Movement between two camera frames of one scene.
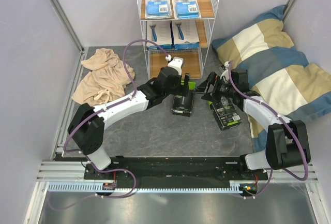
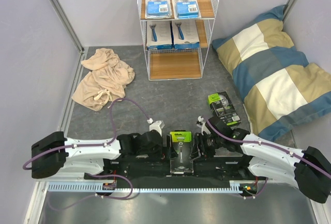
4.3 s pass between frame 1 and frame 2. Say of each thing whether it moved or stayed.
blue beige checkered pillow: stayed
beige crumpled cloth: stayed
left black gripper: moved
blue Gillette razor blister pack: stayed
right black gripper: moved
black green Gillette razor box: moved
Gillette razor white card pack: stayed
